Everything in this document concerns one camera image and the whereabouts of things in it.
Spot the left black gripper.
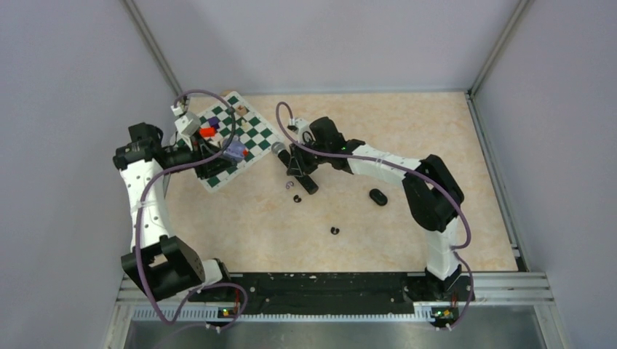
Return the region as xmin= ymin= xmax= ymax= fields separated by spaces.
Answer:
xmin=164 ymin=129 xmax=236 ymax=179

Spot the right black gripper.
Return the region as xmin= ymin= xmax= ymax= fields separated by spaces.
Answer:
xmin=287 ymin=137 xmax=330 ymax=177

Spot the lavender earbud charging case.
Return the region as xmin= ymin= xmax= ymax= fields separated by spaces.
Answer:
xmin=223 ymin=138 xmax=248 ymax=162

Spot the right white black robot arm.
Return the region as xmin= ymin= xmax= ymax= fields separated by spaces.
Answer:
xmin=287 ymin=116 xmax=464 ymax=300

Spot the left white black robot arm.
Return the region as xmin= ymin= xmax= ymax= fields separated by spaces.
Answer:
xmin=113 ymin=123 xmax=234 ymax=301

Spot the black earbud charging case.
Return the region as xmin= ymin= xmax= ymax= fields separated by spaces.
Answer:
xmin=368 ymin=188 xmax=389 ymax=206

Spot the red block upper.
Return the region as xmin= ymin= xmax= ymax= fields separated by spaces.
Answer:
xmin=199 ymin=127 xmax=217 ymax=138

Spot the black silver microphone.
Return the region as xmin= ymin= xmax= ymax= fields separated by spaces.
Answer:
xmin=271 ymin=142 xmax=319 ymax=195

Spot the purple block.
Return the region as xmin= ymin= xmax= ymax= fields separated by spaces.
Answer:
xmin=207 ymin=116 xmax=220 ymax=129

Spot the green white chessboard mat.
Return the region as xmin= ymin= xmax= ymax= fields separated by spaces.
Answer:
xmin=172 ymin=91 xmax=283 ymax=193

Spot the white chess piece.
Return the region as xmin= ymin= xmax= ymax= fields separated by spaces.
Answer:
xmin=241 ymin=121 xmax=251 ymax=132

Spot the wooden cube piece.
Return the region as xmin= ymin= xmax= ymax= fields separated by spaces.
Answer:
xmin=236 ymin=105 xmax=248 ymax=116

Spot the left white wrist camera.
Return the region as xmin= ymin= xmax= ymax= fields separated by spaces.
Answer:
xmin=171 ymin=105 xmax=202 ymax=142

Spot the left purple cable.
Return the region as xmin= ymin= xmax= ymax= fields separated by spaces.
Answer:
xmin=135 ymin=89 xmax=249 ymax=333

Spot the purple cable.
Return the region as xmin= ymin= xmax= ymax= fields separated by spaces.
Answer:
xmin=275 ymin=101 xmax=476 ymax=331
xmin=135 ymin=89 xmax=249 ymax=333

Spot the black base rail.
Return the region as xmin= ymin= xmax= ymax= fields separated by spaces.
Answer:
xmin=188 ymin=272 xmax=475 ymax=316

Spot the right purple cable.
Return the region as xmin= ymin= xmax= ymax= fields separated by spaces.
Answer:
xmin=275 ymin=101 xmax=476 ymax=331

